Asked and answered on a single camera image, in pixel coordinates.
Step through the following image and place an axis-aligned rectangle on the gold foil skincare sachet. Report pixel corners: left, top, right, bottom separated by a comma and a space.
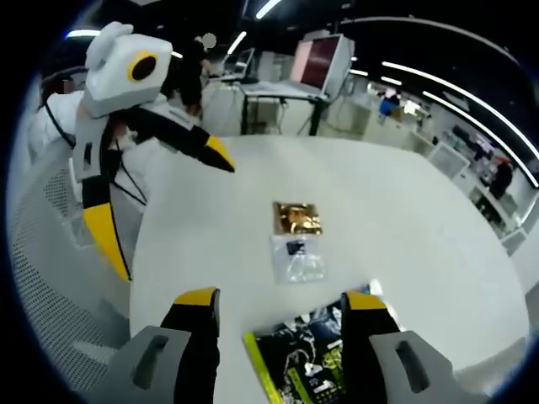
272, 201, 325, 237

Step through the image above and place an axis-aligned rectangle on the long ceiling light strip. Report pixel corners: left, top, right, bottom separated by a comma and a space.
422, 90, 536, 170
255, 0, 284, 20
381, 61, 539, 189

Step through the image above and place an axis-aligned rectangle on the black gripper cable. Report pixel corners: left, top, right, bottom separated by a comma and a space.
44, 100, 149, 208

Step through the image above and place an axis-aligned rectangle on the grey mesh office chair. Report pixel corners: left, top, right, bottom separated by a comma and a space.
7, 149, 147, 382

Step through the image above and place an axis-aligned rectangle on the white office chair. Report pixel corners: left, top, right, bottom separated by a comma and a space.
426, 140, 472, 181
499, 228, 528, 254

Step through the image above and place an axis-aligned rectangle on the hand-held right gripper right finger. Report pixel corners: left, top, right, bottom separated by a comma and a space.
339, 290, 490, 404

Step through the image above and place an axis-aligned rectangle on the green silver skincare pouch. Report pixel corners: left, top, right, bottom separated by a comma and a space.
243, 284, 398, 404

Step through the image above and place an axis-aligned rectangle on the person's white coat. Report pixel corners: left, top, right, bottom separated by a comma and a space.
109, 136, 178, 207

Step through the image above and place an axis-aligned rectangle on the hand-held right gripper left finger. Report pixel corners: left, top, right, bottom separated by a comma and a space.
90, 287, 221, 404

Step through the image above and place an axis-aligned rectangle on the black laptop stand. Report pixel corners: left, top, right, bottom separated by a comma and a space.
241, 94, 326, 136

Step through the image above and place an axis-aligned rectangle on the clear skincare sachet black label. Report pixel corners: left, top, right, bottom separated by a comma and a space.
269, 234, 329, 284

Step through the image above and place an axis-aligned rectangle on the grey laptop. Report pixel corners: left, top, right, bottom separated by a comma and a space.
241, 34, 354, 101

